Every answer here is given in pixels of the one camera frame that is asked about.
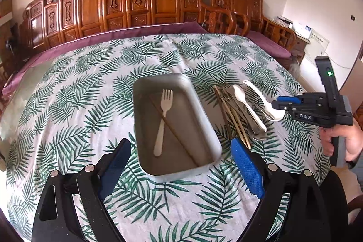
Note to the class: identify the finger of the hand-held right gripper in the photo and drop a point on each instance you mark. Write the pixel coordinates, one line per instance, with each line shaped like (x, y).
(286, 102)

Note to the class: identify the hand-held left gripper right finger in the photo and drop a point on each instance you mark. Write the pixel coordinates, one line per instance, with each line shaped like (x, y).
(248, 171)

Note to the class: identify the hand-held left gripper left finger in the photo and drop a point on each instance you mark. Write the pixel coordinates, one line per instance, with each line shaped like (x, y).
(113, 171)

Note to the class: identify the white ceramic spoon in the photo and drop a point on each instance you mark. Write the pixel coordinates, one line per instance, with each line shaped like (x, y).
(273, 114)

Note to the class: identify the metal spoon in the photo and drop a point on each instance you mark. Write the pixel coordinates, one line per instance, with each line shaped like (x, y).
(255, 131)

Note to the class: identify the white plastic spoon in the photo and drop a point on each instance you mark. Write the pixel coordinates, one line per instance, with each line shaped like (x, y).
(239, 93)

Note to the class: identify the metal fork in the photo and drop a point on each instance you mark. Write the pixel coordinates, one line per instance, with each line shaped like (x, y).
(228, 96)

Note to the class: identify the white fork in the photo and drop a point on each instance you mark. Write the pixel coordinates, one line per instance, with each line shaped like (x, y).
(161, 131)

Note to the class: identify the dark brown chopstick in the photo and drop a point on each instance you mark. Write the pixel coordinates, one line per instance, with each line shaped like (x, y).
(175, 135)

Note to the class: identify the grey rectangular tray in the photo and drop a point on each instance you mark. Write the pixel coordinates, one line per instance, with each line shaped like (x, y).
(181, 117)

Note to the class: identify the person's right forearm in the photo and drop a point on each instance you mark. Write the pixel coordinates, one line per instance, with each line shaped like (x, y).
(358, 174)

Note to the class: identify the person's right hand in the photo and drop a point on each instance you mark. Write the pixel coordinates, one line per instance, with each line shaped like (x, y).
(354, 142)

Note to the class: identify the wooden side table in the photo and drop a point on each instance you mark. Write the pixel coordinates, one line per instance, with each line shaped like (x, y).
(299, 46)

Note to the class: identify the small purple armchair cushion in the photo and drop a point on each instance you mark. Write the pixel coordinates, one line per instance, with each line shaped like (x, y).
(272, 45)

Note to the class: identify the white panel cabinet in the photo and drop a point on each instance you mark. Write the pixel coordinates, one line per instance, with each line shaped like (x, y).
(316, 49)

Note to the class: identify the white box with blue print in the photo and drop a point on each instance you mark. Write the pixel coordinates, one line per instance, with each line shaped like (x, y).
(302, 29)

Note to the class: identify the white printer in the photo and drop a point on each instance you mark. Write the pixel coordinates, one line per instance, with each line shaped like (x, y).
(285, 21)

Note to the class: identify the green leaf-printed tablecloth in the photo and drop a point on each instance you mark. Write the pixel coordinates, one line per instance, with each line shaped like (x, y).
(85, 89)

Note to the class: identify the person's leg in dark trousers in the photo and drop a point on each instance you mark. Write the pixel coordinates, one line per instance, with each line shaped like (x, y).
(334, 202)

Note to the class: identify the carved wooden armchair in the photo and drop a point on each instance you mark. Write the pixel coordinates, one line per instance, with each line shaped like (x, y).
(241, 1)

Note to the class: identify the long purple sofa cushion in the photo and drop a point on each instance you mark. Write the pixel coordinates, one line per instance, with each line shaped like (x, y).
(31, 63)

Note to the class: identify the carved wooden sofa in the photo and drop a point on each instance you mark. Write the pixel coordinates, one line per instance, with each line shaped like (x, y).
(90, 3)

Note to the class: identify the cardboard box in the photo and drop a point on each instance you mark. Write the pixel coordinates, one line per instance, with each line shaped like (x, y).
(5, 5)

